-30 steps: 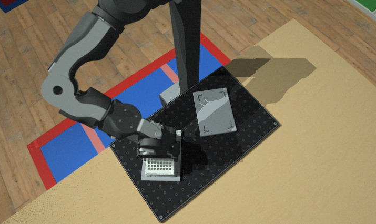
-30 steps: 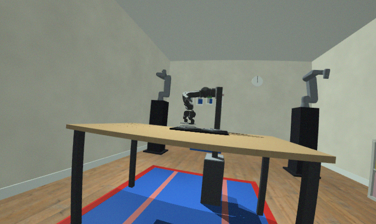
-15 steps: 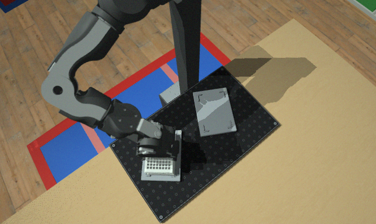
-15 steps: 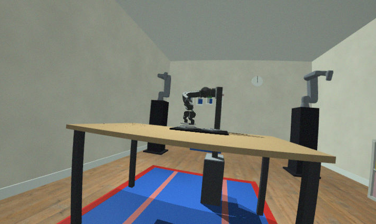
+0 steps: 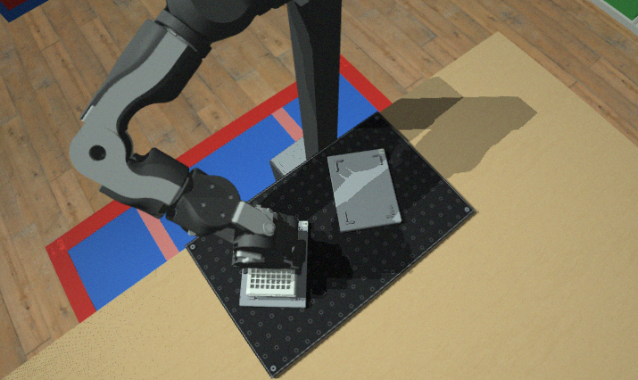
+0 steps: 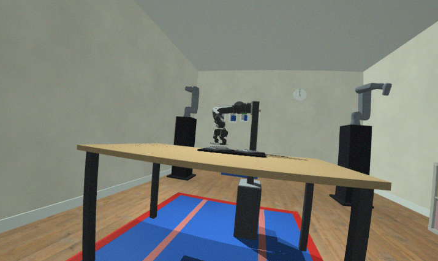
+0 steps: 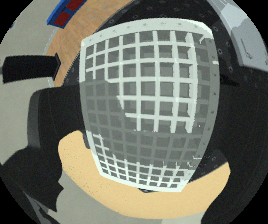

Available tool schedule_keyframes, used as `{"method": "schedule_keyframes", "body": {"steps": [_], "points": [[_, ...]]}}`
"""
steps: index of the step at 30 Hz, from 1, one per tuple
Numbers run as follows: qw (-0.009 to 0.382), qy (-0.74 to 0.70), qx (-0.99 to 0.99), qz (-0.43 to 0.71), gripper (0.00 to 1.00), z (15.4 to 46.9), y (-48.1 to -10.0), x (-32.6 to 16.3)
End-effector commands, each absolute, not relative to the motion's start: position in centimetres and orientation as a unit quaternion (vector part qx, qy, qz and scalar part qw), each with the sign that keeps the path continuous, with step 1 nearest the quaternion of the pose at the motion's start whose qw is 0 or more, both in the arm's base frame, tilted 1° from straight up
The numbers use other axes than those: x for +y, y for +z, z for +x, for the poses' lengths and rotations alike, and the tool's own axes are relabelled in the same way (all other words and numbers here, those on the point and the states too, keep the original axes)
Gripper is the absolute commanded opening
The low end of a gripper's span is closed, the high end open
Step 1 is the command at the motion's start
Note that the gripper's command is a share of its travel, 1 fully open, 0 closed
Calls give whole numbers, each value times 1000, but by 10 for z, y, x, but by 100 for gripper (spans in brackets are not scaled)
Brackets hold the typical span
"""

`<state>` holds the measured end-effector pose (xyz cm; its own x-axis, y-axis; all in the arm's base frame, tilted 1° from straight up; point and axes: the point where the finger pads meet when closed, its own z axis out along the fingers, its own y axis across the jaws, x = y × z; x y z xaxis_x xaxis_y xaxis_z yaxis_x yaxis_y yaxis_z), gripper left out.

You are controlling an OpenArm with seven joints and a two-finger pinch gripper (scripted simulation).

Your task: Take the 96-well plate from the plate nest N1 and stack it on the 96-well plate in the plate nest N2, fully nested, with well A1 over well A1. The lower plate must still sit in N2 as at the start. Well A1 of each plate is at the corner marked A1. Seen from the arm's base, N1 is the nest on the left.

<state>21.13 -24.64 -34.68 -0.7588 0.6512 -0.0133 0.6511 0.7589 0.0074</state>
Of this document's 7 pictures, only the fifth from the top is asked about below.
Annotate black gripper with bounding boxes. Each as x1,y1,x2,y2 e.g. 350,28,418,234
232,213,306,276

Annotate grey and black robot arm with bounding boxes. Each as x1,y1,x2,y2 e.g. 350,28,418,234
69,0,292,263

